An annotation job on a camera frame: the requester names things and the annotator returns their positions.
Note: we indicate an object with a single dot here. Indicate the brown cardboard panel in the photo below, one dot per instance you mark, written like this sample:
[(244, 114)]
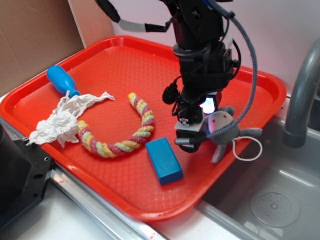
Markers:
[(35, 34)]

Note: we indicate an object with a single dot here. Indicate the gray plush animal toy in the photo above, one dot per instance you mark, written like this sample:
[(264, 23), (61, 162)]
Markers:
[(223, 119)]

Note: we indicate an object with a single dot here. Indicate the black box at left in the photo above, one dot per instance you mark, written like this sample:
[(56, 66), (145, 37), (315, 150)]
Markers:
[(24, 174)]

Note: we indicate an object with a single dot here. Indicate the crumpled white cloth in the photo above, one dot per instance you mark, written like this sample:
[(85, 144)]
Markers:
[(62, 124)]

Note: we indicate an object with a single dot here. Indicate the blue plastic toy handle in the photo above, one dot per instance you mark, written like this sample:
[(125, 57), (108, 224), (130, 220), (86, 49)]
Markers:
[(62, 81)]

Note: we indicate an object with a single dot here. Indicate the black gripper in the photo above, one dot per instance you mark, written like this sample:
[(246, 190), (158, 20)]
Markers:
[(204, 72)]

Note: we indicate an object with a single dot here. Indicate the multicolor braided rope toy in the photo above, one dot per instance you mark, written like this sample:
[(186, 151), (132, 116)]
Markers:
[(134, 142)]

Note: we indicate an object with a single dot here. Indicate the red plastic tray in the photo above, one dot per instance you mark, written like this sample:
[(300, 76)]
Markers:
[(119, 66)]

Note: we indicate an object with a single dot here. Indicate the blue wooden block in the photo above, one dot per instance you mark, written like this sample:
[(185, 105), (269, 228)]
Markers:
[(164, 161)]

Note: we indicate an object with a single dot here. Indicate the gray sink faucet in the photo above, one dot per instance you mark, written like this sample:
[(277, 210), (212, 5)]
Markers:
[(304, 106)]

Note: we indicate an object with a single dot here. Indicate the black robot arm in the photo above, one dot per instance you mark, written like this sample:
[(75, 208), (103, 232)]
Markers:
[(195, 25)]

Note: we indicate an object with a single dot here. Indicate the gray toy sink basin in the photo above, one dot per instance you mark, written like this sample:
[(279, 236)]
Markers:
[(276, 197)]

